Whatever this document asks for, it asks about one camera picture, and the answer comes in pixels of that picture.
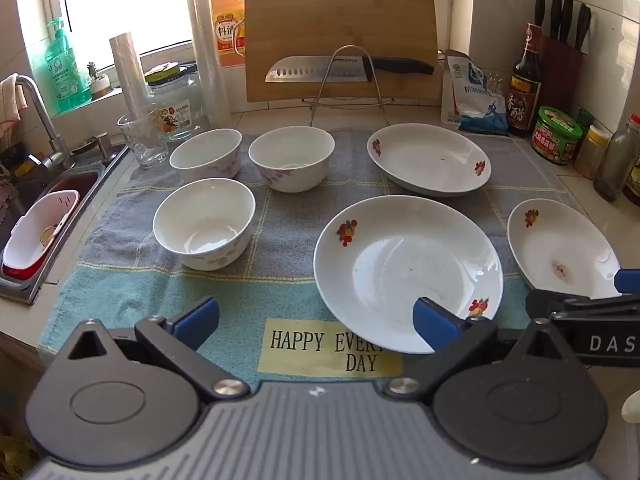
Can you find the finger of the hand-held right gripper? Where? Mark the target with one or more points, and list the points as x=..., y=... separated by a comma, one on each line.
x=627, y=281

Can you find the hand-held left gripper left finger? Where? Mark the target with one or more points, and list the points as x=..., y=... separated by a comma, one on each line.
x=197, y=321

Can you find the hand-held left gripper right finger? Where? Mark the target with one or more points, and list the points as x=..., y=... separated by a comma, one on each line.
x=434, y=322

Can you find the white plate with red flowers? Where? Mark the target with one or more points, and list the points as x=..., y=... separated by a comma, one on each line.
x=555, y=245
x=400, y=260
x=425, y=160

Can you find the white bowl with purple flowers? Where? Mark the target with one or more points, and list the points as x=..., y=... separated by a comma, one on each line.
x=200, y=220
x=291, y=152
x=205, y=152

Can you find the dark sauce bottle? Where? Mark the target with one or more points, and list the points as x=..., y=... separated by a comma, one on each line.
x=633, y=180

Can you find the yellow-lidded spice jar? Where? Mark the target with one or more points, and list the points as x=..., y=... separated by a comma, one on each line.
x=590, y=155

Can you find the grey and teal checked towel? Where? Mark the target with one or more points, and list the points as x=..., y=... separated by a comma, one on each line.
x=285, y=220

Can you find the green-lidded sauce jar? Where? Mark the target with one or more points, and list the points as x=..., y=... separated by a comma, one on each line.
x=555, y=135

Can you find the stainless steel sink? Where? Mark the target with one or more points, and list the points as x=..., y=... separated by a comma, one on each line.
x=90, y=195

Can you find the red plastic basin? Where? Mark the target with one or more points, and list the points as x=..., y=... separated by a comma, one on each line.
x=80, y=180

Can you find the clear drinking glass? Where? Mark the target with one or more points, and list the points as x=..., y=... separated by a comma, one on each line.
x=142, y=140

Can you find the white and pink plastic basket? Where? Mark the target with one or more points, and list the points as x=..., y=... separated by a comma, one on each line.
x=30, y=225

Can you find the metal sink strainer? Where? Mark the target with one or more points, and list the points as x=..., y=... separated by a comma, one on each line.
x=85, y=146

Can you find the glass storage jar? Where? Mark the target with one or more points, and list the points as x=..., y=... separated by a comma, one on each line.
x=175, y=110

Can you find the dark vinegar bottle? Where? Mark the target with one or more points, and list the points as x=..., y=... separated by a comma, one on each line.
x=525, y=95

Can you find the brown knife block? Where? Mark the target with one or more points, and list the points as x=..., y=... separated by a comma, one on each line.
x=562, y=75

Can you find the blue and white salt bag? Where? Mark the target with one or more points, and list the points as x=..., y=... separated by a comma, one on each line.
x=475, y=105

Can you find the small potted figurine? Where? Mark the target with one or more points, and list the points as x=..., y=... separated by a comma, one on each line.
x=100, y=85

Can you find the steel sink faucet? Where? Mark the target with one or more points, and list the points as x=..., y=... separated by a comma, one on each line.
x=45, y=115

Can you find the tall stack of clear cups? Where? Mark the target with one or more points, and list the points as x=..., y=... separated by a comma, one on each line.
x=207, y=60

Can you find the green detergent bottle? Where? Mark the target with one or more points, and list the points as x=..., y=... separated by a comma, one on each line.
x=65, y=75

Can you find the white and pink dishcloth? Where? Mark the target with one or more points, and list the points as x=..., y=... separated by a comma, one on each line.
x=10, y=105

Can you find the orange cooking wine bottle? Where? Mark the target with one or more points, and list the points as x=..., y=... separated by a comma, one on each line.
x=225, y=25

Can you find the bamboo cutting board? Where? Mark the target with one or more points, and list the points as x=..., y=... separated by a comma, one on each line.
x=325, y=20

